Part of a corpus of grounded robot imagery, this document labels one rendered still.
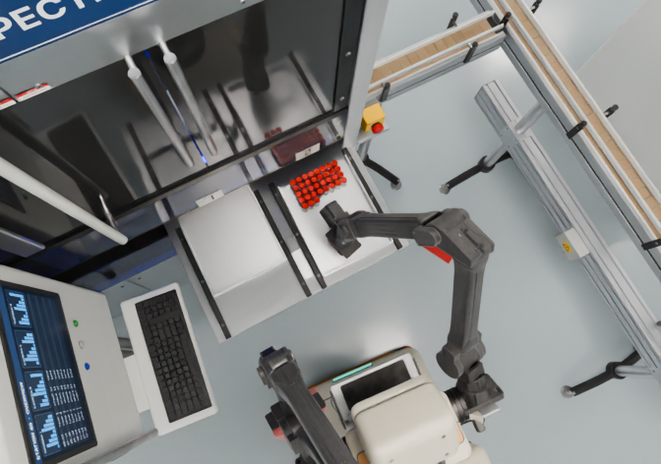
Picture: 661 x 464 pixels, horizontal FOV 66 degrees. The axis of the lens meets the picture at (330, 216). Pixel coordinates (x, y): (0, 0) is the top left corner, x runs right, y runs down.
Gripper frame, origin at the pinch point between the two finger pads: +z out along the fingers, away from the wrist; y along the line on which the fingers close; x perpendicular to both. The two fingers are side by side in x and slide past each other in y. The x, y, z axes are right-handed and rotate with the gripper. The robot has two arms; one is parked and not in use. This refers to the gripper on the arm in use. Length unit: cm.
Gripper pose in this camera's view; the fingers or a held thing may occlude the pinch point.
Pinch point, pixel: (340, 246)
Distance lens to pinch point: 166.9
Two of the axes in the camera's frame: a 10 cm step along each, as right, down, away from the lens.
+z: -0.6, 2.6, 9.6
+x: -7.4, 6.4, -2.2
